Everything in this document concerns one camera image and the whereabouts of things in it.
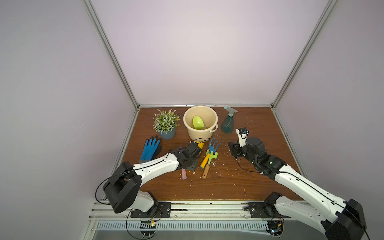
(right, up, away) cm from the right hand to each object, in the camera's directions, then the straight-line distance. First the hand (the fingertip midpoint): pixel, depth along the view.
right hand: (234, 138), depth 78 cm
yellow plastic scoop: (-18, -6, +15) cm, 24 cm away
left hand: (-21, -15, +8) cm, 28 cm away
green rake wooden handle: (-15, -20, +7) cm, 26 cm away
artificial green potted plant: (-39, +8, +10) cm, 41 cm away
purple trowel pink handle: (-28, -20, +7) cm, 35 cm away
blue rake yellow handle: (-11, -8, +15) cm, 20 cm away
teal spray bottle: (+2, +7, +25) cm, 26 cm away
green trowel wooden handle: (-19, +8, +23) cm, 31 cm away
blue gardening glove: (-49, -9, +16) cm, 53 cm away
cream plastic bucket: (-11, +11, +16) cm, 23 cm away
